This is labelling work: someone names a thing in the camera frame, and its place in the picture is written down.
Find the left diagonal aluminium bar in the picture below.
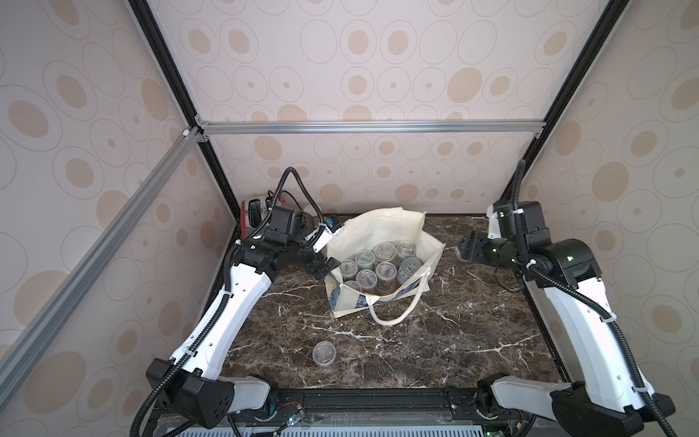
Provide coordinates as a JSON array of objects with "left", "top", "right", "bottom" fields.
[{"left": 1, "top": 127, "right": 202, "bottom": 409}]

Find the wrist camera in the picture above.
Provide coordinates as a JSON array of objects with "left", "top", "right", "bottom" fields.
[
  {"left": 311, "top": 215, "right": 343, "bottom": 253},
  {"left": 486, "top": 200, "right": 552, "bottom": 247}
]

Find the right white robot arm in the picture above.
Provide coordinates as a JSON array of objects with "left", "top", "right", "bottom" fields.
[{"left": 457, "top": 231, "right": 676, "bottom": 436}]

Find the red chrome toaster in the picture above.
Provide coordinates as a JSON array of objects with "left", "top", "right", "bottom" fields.
[{"left": 240, "top": 190, "right": 274, "bottom": 239}]

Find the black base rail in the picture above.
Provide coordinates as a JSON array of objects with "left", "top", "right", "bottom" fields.
[{"left": 141, "top": 386, "right": 613, "bottom": 437}]

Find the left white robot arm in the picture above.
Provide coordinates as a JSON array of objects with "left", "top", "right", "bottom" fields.
[{"left": 129, "top": 238, "right": 340, "bottom": 436}]

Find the cream canvas tote bag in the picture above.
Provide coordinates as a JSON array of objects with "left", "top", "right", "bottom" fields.
[{"left": 325, "top": 208, "right": 446, "bottom": 327}]

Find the horizontal aluminium frame bar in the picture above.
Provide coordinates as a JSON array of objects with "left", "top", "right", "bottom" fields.
[{"left": 200, "top": 119, "right": 546, "bottom": 136}]

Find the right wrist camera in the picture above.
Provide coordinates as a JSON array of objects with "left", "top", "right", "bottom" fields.
[{"left": 486, "top": 200, "right": 552, "bottom": 247}]

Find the seed jar in bag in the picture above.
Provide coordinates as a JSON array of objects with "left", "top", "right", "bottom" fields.
[
  {"left": 397, "top": 257, "right": 422, "bottom": 284},
  {"left": 372, "top": 241, "right": 398, "bottom": 265},
  {"left": 356, "top": 269, "right": 378, "bottom": 294}
]

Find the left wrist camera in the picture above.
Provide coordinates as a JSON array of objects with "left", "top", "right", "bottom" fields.
[{"left": 311, "top": 215, "right": 343, "bottom": 253}]

